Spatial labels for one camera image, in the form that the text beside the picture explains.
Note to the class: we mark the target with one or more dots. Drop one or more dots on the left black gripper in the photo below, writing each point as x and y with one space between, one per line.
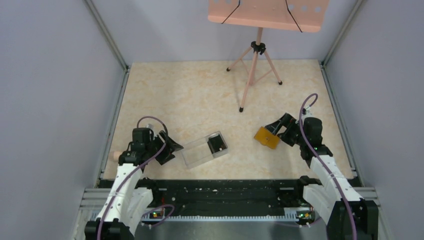
166 155

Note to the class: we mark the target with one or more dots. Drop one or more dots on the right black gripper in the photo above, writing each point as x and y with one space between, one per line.
287 120

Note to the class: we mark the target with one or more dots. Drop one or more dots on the orange leather card holder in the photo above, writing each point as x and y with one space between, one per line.
266 138

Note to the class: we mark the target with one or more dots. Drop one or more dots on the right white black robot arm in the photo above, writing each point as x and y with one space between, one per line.
346 213

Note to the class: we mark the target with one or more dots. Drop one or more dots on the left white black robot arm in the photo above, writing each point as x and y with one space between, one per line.
126 203

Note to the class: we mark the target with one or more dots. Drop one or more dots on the clear plastic card box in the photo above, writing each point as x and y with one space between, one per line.
197 152

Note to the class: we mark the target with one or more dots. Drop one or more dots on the pink music stand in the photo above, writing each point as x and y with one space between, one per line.
304 16

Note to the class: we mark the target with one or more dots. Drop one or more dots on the wooden handle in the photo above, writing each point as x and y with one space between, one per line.
115 155

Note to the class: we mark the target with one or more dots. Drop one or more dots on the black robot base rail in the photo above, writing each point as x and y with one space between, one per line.
228 198

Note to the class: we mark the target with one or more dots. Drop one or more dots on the white slotted cable duct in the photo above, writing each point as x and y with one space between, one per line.
291 216

